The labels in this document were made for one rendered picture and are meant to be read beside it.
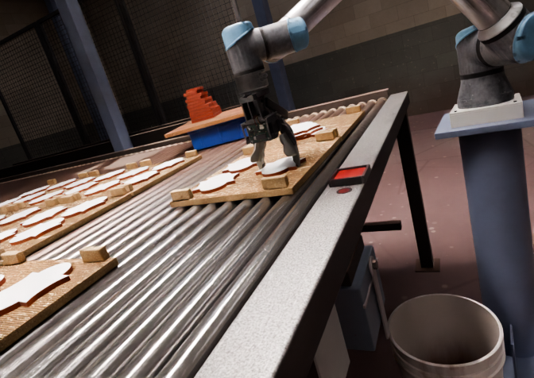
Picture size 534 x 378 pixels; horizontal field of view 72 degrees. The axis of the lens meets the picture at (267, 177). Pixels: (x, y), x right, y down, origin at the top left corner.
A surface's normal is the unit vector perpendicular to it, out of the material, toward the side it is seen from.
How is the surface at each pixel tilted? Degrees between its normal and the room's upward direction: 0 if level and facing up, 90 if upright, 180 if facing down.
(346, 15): 90
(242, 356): 0
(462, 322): 87
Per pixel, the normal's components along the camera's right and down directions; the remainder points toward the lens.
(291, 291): -0.27, -0.93
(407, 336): 0.56, 0.00
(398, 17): -0.49, 0.36
